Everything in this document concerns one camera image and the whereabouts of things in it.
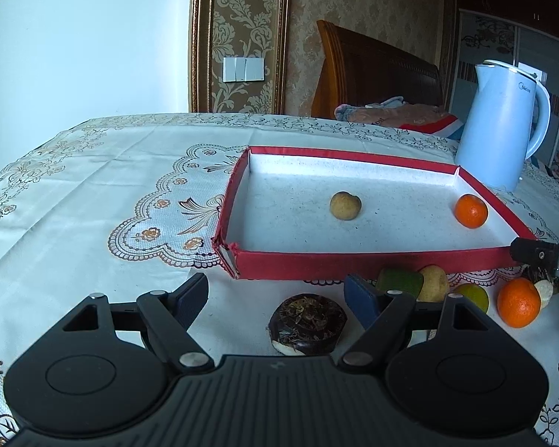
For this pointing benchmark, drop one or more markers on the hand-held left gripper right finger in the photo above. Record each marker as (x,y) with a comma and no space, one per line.
(358,298)

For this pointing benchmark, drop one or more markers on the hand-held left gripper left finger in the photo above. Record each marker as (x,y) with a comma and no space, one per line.
(191,295)

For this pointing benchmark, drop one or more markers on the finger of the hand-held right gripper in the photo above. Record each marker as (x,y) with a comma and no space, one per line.
(533,251)

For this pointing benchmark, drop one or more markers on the dark chocolate cake piece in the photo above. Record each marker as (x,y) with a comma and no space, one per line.
(544,291)

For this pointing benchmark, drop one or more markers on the green cucumber piece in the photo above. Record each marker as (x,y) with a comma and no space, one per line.
(398,281)

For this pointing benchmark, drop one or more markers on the orange mandarin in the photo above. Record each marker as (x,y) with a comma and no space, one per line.
(471,211)
(518,303)

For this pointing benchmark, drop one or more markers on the chocolate glazed donut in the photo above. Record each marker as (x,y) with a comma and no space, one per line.
(307,323)

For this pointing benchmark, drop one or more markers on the red shallow cardboard tray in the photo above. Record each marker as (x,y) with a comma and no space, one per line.
(354,223)

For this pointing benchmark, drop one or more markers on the yellow-green lime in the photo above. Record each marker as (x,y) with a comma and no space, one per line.
(473,295)

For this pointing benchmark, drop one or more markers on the yellow-brown potato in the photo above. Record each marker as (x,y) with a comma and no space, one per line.
(434,284)

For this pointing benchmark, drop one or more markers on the round tan fruit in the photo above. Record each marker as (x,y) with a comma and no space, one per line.
(345,206)

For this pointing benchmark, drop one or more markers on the light blue electric kettle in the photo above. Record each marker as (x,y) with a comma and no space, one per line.
(498,125)

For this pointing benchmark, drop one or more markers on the brown striped blanket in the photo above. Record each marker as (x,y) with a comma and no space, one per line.
(414,115)

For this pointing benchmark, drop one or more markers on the floral wardrobe with sliding doors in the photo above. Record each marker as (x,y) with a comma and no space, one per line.
(494,37)

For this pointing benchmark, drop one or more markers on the wooden bed headboard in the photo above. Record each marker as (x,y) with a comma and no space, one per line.
(372,74)

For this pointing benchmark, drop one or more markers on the gold framed wallpaper panel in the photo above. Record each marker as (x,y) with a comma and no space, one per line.
(242,18)

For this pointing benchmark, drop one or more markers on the white wall light switch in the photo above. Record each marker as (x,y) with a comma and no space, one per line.
(244,69)

